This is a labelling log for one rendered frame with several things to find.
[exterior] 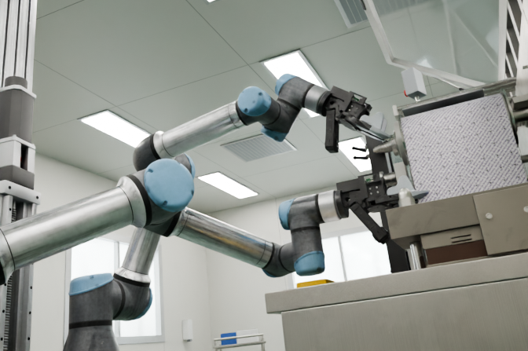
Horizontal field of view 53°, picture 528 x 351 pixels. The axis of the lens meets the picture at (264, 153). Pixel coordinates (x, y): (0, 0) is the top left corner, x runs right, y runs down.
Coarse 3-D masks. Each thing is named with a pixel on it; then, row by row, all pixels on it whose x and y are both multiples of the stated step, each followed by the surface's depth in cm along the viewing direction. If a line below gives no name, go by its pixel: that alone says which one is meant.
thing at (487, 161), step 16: (448, 144) 123; (464, 144) 122; (480, 144) 120; (496, 144) 119; (512, 144) 118; (416, 160) 125; (432, 160) 124; (448, 160) 122; (464, 160) 121; (480, 160) 119; (496, 160) 118; (512, 160) 117; (416, 176) 124; (432, 176) 122; (448, 176) 121; (464, 176) 120; (480, 176) 118; (496, 176) 117; (512, 176) 116; (432, 192) 121; (448, 192) 120; (464, 192) 119
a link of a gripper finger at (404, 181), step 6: (402, 180) 123; (408, 180) 123; (396, 186) 123; (402, 186) 123; (408, 186) 122; (390, 192) 123; (396, 192) 123; (414, 192) 121; (420, 192) 121; (426, 192) 121; (390, 198) 122; (414, 198) 121; (420, 198) 122
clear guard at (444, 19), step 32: (384, 0) 187; (416, 0) 177; (448, 0) 168; (480, 0) 159; (384, 32) 213; (416, 32) 199; (448, 32) 188; (480, 32) 177; (416, 64) 229; (448, 64) 213; (480, 64) 200
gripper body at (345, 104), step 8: (336, 88) 143; (328, 96) 142; (336, 96) 142; (344, 96) 141; (352, 96) 139; (360, 96) 138; (320, 104) 142; (328, 104) 143; (336, 104) 142; (344, 104) 139; (352, 104) 139; (360, 104) 140; (368, 104) 141; (320, 112) 143; (336, 112) 141; (344, 112) 138; (352, 112) 139; (360, 112) 138; (368, 112) 142; (336, 120) 141; (344, 120) 138; (352, 128) 141
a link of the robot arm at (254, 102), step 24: (240, 96) 136; (264, 96) 134; (192, 120) 144; (216, 120) 140; (240, 120) 138; (264, 120) 139; (144, 144) 148; (168, 144) 145; (192, 144) 144; (144, 168) 150
